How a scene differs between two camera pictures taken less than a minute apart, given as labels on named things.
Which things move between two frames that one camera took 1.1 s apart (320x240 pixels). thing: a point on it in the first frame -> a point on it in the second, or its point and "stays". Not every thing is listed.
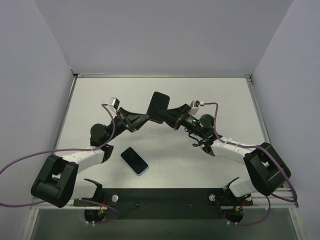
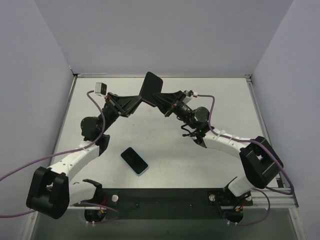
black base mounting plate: (163, 204) stays
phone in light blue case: (134, 161) stays
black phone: (159, 102) -> (152, 84)
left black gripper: (125, 119) -> (114, 104)
